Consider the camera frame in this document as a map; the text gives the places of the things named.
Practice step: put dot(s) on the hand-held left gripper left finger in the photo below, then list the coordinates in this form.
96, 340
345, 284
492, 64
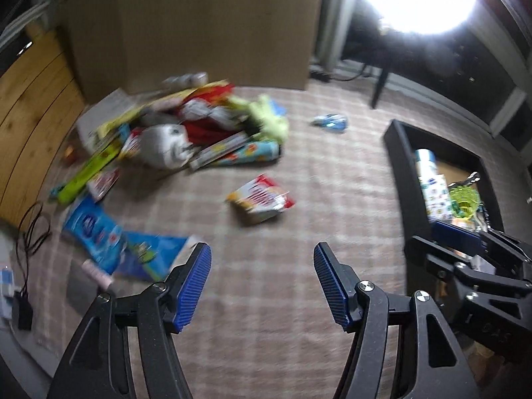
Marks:
191, 286

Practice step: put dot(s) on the small red white packet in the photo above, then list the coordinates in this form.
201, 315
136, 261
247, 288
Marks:
104, 183

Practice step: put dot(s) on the blue hand sanitizer bottle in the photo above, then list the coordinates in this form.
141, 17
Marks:
330, 122

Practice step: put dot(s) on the small yellow red toy figure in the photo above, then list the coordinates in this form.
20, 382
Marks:
69, 153

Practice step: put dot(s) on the red cloth pouch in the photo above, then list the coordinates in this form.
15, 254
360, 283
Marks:
208, 133

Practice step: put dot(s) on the flat white box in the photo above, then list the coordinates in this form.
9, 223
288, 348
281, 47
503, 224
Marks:
99, 120

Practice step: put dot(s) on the long colourful printed box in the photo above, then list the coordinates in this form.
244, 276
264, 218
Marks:
220, 149

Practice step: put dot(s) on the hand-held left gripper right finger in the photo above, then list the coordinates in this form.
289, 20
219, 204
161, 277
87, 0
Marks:
330, 286

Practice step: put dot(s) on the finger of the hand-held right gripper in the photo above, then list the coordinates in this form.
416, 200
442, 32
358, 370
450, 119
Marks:
455, 235
440, 259

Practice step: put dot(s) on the button print tissue pack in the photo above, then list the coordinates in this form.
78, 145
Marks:
436, 199

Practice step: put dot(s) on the black power strip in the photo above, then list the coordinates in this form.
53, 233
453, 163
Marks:
321, 76

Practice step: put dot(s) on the long yellow paper sleeve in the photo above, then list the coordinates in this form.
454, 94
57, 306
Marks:
120, 122

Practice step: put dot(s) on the yellow-green cloth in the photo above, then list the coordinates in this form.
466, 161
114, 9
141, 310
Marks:
266, 118

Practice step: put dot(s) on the white charger plug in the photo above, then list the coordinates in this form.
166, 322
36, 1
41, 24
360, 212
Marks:
166, 145

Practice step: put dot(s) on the coffee creamer packet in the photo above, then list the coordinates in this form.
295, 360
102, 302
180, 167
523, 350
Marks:
259, 199

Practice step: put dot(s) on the black power adapter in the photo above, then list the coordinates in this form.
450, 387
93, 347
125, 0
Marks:
23, 311

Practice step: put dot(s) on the black storage box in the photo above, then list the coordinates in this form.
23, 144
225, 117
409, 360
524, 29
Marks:
399, 166

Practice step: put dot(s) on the blue printed packet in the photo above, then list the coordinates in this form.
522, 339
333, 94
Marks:
153, 255

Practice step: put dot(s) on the yellow-green shuttlecock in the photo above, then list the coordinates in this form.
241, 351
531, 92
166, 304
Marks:
463, 199

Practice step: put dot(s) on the pine wooden board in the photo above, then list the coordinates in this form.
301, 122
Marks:
33, 112

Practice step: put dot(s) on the white power strip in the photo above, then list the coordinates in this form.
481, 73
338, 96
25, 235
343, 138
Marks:
6, 295

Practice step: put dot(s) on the small white bottle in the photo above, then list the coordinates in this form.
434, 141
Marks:
186, 79
170, 80
200, 78

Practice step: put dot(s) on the green tube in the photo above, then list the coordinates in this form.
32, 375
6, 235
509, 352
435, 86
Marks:
89, 170

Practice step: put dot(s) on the colourful tube black cap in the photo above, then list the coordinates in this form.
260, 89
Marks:
249, 153

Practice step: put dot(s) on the red snack packet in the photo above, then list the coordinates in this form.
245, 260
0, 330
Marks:
208, 93

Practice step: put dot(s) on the blue wet wipes pack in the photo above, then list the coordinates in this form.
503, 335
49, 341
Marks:
93, 232

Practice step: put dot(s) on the pink lip balm tube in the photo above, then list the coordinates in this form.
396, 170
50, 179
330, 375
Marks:
97, 274

